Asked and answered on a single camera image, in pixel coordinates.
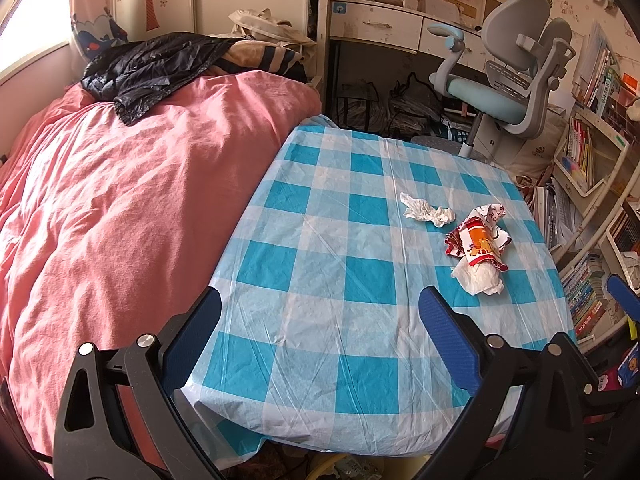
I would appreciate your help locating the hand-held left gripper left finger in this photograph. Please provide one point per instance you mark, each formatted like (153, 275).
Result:
(192, 345)

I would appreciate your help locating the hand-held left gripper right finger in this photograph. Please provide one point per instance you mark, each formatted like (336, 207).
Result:
(447, 345)

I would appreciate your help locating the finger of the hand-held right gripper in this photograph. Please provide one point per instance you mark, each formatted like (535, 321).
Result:
(622, 292)

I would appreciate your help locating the large white tissue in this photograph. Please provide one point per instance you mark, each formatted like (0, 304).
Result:
(477, 280)

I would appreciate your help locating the red orange wrapper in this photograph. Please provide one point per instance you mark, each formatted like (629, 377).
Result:
(475, 245)

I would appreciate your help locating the yellow plastic bin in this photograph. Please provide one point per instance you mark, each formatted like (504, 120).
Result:
(415, 470)

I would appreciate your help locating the stack of colourful books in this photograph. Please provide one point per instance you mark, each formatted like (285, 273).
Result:
(590, 300)

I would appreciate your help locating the blue yellow box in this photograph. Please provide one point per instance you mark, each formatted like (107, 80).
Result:
(629, 365)

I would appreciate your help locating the blue white checkered tablecloth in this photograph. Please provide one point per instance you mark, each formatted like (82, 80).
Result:
(350, 280)

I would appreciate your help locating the white bookshelf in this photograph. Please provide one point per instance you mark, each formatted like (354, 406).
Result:
(600, 160)

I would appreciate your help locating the pink blanket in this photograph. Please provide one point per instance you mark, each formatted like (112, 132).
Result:
(125, 210)

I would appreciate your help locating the beige printed canvas bag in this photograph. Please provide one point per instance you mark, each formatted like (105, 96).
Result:
(537, 155)

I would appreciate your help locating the grey blue desk chair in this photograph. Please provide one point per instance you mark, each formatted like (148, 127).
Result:
(500, 95)

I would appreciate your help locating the black plastic bags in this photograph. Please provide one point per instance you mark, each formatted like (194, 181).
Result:
(400, 105)

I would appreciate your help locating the black puffer jacket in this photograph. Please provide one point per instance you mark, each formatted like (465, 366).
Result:
(150, 65)

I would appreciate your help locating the tan navy striped blanket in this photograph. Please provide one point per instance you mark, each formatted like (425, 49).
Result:
(270, 57)

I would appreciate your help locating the pink printed curtain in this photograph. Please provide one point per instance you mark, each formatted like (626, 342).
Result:
(100, 35)

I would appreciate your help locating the beige tote bag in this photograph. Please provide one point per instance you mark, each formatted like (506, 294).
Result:
(265, 25)

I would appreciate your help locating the white desk with hutch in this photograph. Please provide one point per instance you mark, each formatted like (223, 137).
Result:
(380, 22)

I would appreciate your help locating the window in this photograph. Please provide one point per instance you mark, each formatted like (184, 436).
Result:
(30, 15)

